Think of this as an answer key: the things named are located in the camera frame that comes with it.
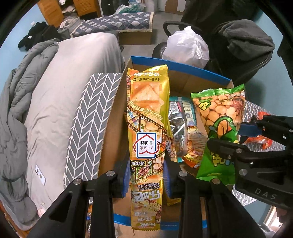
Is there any yellow snack bag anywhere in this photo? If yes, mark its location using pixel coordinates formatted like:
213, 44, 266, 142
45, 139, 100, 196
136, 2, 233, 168
163, 139, 181, 206

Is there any bed with grey sheet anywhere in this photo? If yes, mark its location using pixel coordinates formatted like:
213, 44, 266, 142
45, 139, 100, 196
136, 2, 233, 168
25, 33, 124, 210

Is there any white plastic bag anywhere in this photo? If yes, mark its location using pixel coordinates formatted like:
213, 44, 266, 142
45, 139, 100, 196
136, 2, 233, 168
162, 26, 209, 69

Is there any black clothes pile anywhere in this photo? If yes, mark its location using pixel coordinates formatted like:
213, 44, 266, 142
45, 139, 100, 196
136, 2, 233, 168
17, 21, 61, 51

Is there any yellow long cracker bag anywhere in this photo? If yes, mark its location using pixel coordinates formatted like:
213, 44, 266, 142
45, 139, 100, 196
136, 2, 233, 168
126, 65, 172, 231

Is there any green peanut snack bag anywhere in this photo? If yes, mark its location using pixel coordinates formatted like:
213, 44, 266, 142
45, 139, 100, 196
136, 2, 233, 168
191, 84, 245, 185

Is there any grey comforter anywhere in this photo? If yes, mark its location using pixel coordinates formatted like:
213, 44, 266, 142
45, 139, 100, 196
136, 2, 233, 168
1, 39, 59, 228

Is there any orange peanut snack bag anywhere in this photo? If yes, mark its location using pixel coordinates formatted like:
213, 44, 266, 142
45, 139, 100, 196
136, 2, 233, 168
182, 126, 208, 168

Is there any dark grey fleece blanket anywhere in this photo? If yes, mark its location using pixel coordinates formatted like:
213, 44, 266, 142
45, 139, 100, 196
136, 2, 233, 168
218, 19, 275, 61

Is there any blue cardboard box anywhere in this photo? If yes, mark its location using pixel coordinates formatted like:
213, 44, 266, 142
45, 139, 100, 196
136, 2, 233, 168
98, 55, 234, 231

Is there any teal cartoon snack bag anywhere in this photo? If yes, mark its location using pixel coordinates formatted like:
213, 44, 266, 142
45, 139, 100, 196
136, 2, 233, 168
168, 96, 196, 162

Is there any black office chair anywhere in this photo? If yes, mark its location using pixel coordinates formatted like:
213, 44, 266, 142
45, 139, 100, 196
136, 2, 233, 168
152, 20, 274, 86

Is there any orange black octopus snack bag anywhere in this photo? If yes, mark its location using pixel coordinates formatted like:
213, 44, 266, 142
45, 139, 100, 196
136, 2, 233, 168
240, 111, 273, 150

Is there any person right hand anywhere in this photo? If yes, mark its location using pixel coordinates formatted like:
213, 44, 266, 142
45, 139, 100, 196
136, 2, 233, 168
276, 208, 292, 225

